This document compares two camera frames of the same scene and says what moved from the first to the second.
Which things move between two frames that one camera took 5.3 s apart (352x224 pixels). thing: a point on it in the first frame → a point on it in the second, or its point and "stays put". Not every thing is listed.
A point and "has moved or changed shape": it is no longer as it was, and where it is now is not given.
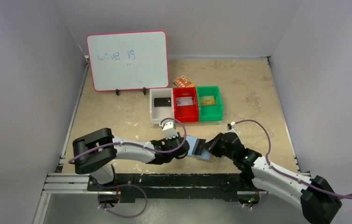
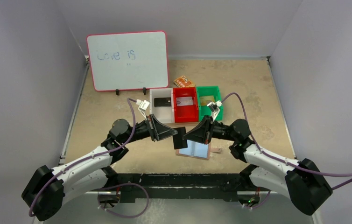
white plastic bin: (161, 104) stays put
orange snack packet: (183, 82) stays put
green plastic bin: (209, 102) stays put
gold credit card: (207, 100) stays put
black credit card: (162, 101) stays put
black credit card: (198, 146) has moved or changed shape
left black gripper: (184, 147) → (153, 129)
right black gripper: (216, 145) → (209, 129)
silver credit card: (184, 101) stays put
